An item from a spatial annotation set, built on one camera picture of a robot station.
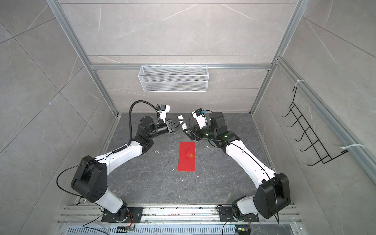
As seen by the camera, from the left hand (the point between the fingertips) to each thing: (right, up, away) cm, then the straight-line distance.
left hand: (185, 119), depth 72 cm
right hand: (+1, -5, +4) cm, 6 cm away
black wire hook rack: (+59, -12, -9) cm, 60 cm away
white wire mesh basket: (-10, +29, +29) cm, 42 cm away
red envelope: (0, -26, +22) cm, 34 cm away
